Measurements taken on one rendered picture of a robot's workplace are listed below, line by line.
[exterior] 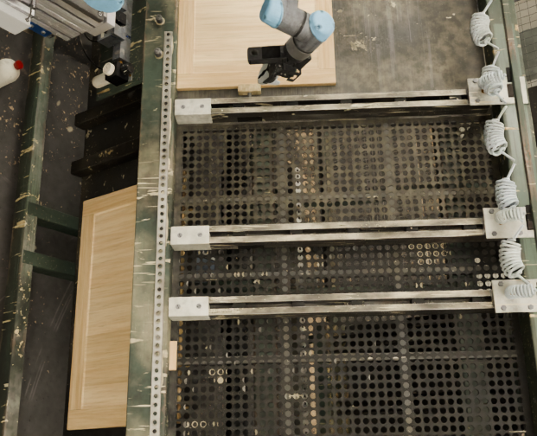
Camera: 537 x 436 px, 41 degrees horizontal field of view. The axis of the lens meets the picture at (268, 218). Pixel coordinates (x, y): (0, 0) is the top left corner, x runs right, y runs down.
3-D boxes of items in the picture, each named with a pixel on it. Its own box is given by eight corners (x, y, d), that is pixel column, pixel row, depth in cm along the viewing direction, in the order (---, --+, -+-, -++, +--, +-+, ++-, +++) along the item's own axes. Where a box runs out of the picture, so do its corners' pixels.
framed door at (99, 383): (87, 202, 294) (83, 201, 293) (188, 170, 265) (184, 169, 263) (71, 430, 265) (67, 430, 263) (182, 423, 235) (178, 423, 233)
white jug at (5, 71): (-20, 64, 295) (10, 48, 284) (1, 73, 302) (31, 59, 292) (-23, 85, 291) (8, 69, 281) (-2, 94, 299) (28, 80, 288)
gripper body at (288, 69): (291, 84, 214) (312, 65, 204) (265, 78, 210) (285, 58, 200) (290, 61, 216) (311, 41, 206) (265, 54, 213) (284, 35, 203)
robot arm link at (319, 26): (312, 2, 190) (339, 16, 193) (291, 23, 199) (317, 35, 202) (308, 25, 187) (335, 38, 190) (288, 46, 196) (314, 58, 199)
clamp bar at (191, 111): (178, 104, 254) (166, 68, 231) (515, 92, 249) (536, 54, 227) (177, 129, 251) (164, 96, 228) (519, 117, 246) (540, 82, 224)
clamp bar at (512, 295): (172, 296, 231) (158, 278, 208) (543, 286, 227) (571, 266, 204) (171, 327, 228) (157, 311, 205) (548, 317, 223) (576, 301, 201)
